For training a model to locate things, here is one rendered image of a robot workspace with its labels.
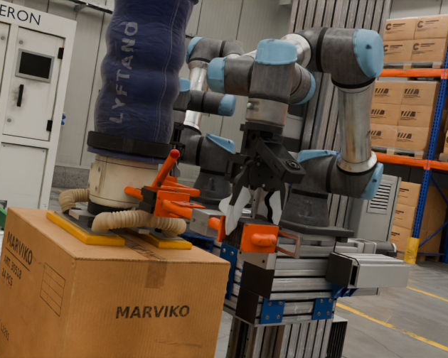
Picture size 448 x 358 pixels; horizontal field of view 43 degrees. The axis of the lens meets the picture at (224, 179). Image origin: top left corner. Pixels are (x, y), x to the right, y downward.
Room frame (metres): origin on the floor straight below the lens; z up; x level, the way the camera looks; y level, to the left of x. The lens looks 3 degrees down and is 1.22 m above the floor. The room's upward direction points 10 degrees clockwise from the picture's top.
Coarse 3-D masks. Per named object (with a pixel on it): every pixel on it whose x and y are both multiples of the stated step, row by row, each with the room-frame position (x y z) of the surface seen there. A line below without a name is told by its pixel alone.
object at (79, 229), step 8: (72, 208) 1.54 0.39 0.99; (80, 208) 1.56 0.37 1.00; (48, 216) 1.59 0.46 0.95; (56, 216) 1.54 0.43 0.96; (64, 216) 1.53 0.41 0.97; (72, 216) 1.54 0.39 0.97; (64, 224) 1.47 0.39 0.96; (72, 224) 1.45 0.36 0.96; (80, 224) 1.45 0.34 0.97; (88, 224) 1.43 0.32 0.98; (72, 232) 1.41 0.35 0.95; (80, 232) 1.37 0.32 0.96; (88, 232) 1.36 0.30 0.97; (96, 232) 1.37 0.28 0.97; (112, 232) 1.41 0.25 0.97; (80, 240) 1.36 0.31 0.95; (88, 240) 1.33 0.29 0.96; (96, 240) 1.34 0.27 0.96; (104, 240) 1.35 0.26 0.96; (112, 240) 1.36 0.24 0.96; (120, 240) 1.37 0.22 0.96
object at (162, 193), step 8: (144, 192) 1.32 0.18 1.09; (152, 192) 1.29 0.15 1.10; (160, 192) 1.28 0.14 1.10; (168, 192) 1.29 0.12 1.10; (176, 192) 1.31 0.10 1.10; (144, 200) 1.33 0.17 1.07; (152, 200) 1.30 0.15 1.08; (160, 200) 1.28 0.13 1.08; (176, 200) 1.31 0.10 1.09; (184, 200) 1.32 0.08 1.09; (144, 208) 1.31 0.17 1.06; (152, 208) 1.28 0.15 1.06; (160, 208) 1.29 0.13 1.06; (160, 216) 1.29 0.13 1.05; (168, 216) 1.30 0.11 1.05
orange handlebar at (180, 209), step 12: (168, 180) 1.89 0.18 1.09; (132, 192) 1.42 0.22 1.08; (192, 192) 1.70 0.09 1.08; (168, 204) 1.26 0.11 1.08; (180, 204) 1.21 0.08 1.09; (192, 204) 1.23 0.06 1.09; (180, 216) 1.22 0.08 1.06; (216, 228) 1.09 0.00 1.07; (252, 240) 0.99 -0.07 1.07; (264, 240) 0.99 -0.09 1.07; (276, 240) 1.01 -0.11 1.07
